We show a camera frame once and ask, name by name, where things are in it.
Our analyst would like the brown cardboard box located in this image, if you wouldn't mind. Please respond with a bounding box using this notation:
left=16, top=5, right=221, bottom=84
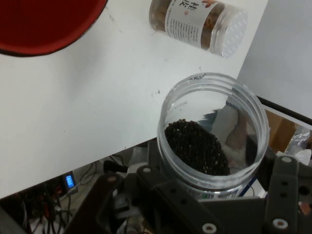
left=265, top=110, right=297, bottom=154

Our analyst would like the clear jar of black seeds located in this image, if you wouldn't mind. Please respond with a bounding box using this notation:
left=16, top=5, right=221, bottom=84
left=156, top=72, right=271, bottom=200

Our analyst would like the red bowl with black rim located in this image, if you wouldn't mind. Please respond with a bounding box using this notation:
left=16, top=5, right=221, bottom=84
left=0, top=0, right=109, bottom=57

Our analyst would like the brown spice jar white lid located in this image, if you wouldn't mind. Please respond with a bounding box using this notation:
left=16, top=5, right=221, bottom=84
left=149, top=0, right=249, bottom=59

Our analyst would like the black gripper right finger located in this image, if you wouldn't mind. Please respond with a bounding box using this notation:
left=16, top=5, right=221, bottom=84
left=255, top=146, right=312, bottom=234

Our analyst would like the black frame bar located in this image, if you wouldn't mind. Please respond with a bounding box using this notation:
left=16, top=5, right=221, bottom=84
left=254, top=95, right=312, bottom=127

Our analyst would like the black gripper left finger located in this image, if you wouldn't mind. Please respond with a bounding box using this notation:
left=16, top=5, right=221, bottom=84
left=65, top=141, right=224, bottom=234

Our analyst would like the meter with blue display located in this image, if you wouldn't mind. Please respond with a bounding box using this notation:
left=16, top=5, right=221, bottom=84
left=63, top=171, right=76, bottom=193

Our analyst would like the clear plastic bag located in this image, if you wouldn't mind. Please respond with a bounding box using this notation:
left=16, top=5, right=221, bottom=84
left=289, top=128, right=312, bottom=161

